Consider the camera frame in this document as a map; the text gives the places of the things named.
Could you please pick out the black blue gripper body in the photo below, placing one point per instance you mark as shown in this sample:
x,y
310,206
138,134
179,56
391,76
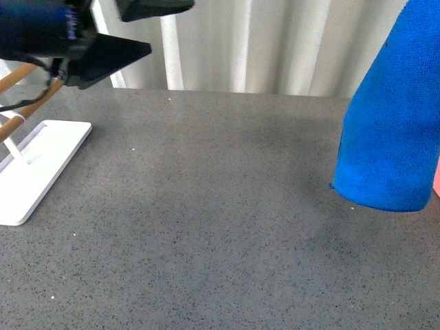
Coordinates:
x,y
56,35

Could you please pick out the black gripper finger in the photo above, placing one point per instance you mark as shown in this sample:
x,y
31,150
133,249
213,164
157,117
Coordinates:
x,y
105,56
144,9

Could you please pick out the blue microfiber cloth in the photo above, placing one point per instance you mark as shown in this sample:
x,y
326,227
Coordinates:
x,y
389,147

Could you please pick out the white wooden towel rack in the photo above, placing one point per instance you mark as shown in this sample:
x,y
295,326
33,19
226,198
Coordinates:
x,y
34,164

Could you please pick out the white pleated curtain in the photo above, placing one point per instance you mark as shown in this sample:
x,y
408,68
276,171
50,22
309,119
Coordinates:
x,y
302,48

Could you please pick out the pink plastic bin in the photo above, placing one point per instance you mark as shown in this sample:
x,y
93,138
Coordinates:
x,y
436,182

